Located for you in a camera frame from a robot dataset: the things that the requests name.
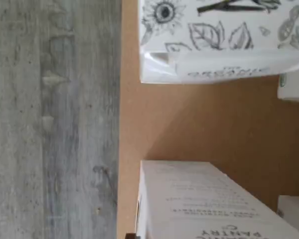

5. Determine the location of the white box green strip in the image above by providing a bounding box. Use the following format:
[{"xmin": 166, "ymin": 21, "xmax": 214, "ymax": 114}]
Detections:
[{"xmin": 137, "ymin": 160, "xmax": 299, "ymax": 239}]

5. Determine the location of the white box pink strip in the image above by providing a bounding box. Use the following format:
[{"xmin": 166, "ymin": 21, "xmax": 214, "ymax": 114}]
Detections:
[{"xmin": 139, "ymin": 0, "xmax": 299, "ymax": 84}]

